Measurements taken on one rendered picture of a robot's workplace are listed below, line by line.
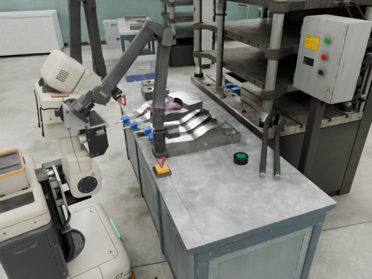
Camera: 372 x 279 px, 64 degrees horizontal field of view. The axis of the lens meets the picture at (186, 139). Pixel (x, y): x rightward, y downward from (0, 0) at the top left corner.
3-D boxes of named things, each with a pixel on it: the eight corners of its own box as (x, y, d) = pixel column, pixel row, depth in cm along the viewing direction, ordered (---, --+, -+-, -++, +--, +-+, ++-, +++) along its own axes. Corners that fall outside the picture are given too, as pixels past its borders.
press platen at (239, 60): (267, 121, 186) (270, 94, 177) (191, 67, 292) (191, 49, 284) (368, 101, 210) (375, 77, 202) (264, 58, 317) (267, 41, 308)
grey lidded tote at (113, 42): (106, 50, 757) (104, 36, 741) (107, 46, 794) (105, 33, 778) (130, 48, 764) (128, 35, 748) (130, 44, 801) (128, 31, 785)
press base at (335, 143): (250, 223, 229) (260, 141, 194) (190, 144, 336) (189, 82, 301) (338, 196, 254) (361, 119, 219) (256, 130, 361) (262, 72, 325)
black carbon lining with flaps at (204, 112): (165, 141, 167) (165, 125, 162) (158, 129, 180) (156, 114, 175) (222, 130, 177) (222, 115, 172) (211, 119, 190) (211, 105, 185)
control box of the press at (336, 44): (292, 248, 208) (341, 24, 136) (267, 218, 233) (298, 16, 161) (317, 239, 214) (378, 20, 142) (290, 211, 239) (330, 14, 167)
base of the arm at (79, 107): (65, 102, 129) (71, 112, 120) (77, 89, 130) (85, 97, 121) (79, 114, 135) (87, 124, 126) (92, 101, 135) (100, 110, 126)
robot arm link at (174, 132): (150, 115, 143) (154, 118, 135) (173, 111, 147) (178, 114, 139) (154, 139, 147) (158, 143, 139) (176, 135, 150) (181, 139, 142)
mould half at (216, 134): (159, 159, 163) (157, 138, 157) (148, 138, 185) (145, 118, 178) (239, 141, 178) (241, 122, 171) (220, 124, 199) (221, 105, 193)
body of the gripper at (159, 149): (164, 146, 152) (163, 134, 148) (169, 156, 144) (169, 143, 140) (151, 149, 150) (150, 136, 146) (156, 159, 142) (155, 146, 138)
